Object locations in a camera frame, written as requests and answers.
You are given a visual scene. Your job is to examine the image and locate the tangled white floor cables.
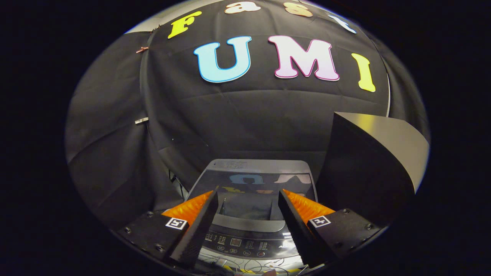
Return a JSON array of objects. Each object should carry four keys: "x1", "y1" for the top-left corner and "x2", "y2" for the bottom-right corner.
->
[{"x1": 198, "y1": 255, "x2": 305, "y2": 276}]

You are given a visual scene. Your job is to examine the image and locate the dark glass washing machine lid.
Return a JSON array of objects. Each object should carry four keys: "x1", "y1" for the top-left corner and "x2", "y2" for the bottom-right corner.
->
[{"x1": 188, "y1": 169, "x2": 317, "y2": 233}]

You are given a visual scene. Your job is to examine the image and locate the grey metal cabinet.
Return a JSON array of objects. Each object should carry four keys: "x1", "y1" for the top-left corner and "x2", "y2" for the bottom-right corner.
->
[{"x1": 316, "y1": 112, "x2": 430, "y2": 230}]

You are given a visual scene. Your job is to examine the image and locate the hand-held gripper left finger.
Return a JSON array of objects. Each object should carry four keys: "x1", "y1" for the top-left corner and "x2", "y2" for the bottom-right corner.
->
[{"x1": 117, "y1": 188, "x2": 219, "y2": 269}]

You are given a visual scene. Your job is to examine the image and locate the black cable behind machine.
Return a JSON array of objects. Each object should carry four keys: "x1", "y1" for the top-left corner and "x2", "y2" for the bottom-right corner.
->
[{"x1": 169, "y1": 171, "x2": 189, "y2": 198}]

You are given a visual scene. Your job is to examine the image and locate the black backdrop cloth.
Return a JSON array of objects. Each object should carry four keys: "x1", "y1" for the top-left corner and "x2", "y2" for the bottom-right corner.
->
[{"x1": 65, "y1": 0, "x2": 430, "y2": 230}]

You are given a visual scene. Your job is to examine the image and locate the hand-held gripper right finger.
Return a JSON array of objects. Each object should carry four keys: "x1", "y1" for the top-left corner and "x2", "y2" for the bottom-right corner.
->
[{"x1": 278, "y1": 189, "x2": 384, "y2": 268}]

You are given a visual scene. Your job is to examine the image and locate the grey washing machine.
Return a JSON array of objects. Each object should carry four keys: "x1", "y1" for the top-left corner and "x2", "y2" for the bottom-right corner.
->
[{"x1": 184, "y1": 159, "x2": 320, "y2": 269}]

